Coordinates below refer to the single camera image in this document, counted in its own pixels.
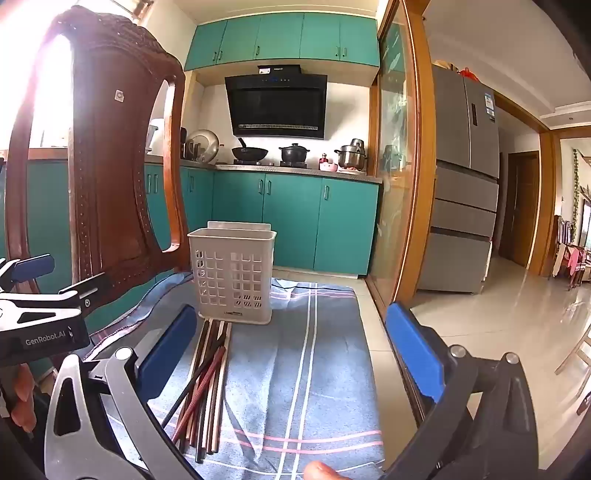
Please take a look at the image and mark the black wok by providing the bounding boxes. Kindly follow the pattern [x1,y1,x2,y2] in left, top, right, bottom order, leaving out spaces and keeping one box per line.
[231,137,269,162]

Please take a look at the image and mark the wood framed glass sliding door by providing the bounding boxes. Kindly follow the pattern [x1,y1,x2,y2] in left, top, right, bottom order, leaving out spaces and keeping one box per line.
[366,0,433,320]

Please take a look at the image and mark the blue plaid cloth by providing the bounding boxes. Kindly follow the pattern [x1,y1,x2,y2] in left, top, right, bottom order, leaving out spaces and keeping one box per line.
[83,272,387,480]

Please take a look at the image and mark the brown interior door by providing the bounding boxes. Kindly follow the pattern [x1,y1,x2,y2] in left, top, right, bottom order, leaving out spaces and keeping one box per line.
[501,151,541,269]

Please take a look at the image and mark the white plastic utensil basket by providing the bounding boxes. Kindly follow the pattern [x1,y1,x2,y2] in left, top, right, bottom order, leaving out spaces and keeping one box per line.
[187,221,278,326]

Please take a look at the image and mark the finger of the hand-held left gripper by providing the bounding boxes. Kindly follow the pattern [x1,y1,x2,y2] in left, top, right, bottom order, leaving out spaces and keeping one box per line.
[0,254,55,292]
[58,272,114,312]

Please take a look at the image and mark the black range hood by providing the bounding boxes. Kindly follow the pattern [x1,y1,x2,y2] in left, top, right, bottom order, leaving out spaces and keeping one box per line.
[225,65,329,141]

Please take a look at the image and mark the person's right hand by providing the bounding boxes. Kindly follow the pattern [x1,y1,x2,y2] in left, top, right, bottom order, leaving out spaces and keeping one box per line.
[304,460,341,480]

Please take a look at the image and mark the green hanging vine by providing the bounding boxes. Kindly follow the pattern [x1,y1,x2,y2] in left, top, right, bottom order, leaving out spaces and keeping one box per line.
[571,148,582,223]

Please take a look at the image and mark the grey refrigerator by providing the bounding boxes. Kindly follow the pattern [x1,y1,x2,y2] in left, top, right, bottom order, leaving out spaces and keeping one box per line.
[416,64,502,295]

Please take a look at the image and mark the teal base cabinets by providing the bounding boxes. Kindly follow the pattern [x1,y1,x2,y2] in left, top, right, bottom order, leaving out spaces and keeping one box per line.
[0,157,384,333]

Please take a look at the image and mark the person's left hand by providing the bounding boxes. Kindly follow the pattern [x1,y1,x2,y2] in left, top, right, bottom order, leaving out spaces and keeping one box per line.
[10,362,38,433]

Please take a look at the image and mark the wooden dining chair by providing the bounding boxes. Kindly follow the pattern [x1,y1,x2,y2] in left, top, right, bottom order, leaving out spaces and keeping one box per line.
[554,215,591,291]

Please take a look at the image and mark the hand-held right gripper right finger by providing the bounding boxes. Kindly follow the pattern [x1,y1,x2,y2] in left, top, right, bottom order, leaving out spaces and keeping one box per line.
[383,302,541,480]

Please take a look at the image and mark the pale wooden chair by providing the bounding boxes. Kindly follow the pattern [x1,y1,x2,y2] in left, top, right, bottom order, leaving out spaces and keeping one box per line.
[554,322,591,417]

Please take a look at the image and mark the teal wall cabinets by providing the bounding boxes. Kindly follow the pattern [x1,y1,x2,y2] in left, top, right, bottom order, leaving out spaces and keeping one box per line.
[184,12,380,73]

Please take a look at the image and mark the stainless steel stockpot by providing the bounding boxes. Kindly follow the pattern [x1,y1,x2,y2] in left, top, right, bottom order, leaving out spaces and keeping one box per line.
[334,138,369,171]

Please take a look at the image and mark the white electric kettle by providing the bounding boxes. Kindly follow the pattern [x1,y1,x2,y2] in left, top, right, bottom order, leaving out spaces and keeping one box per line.
[147,119,166,156]

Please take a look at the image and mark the carved brown wooden chair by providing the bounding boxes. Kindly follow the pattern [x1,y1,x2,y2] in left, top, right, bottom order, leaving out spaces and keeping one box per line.
[4,6,188,324]

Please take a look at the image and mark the pile of mixed chopsticks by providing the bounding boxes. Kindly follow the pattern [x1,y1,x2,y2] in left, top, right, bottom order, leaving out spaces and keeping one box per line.
[161,318,232,466]

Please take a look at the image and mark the black lidded pot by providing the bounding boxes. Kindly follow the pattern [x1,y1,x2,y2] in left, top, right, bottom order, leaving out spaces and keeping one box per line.
[278,143,308,165]

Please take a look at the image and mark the gas stove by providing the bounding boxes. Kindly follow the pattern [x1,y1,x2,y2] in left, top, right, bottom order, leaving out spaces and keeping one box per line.
[232,159,308,169]

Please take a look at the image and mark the round metal pot lid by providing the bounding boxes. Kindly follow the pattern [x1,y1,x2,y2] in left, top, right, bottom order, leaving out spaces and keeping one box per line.
[187,130,221,165]

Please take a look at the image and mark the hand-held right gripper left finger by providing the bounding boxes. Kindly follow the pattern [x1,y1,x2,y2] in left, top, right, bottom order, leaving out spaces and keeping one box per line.
[44,305,204,480]

